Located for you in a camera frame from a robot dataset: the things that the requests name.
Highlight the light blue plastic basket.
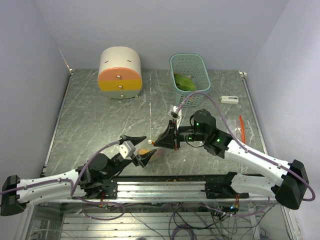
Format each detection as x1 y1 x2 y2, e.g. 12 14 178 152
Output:
169 53 212 108

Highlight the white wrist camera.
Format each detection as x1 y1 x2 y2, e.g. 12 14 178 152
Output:
169 105 182 127
118 140 136 159

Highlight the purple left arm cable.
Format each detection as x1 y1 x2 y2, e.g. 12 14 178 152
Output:
0 140 123 198

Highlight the round three-drawer cabinet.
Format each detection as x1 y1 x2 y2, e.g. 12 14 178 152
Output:
97 46 143 99

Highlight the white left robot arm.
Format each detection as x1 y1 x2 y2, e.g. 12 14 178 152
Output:
0 135 156 217

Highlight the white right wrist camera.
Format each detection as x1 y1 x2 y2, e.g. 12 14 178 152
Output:
169 105 182 127

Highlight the aluminium frame rail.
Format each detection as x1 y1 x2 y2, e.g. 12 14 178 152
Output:
27 178 288 203

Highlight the zip bag with fake food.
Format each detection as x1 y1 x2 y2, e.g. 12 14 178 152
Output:
227 115 246 144

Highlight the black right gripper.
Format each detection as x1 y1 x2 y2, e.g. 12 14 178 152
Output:
154 118 207 151

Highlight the small white device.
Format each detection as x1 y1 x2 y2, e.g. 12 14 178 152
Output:
220 95 239 105

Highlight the zip bag with fruit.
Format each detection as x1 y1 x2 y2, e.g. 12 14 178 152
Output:
137 139 171 162

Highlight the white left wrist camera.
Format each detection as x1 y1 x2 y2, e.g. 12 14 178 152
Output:
118 140 136 159

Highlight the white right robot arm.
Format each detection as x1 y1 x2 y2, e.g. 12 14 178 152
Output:
152 109 309 210

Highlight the green fake leafy vegetable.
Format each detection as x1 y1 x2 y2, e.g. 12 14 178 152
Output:
173 73 196 92

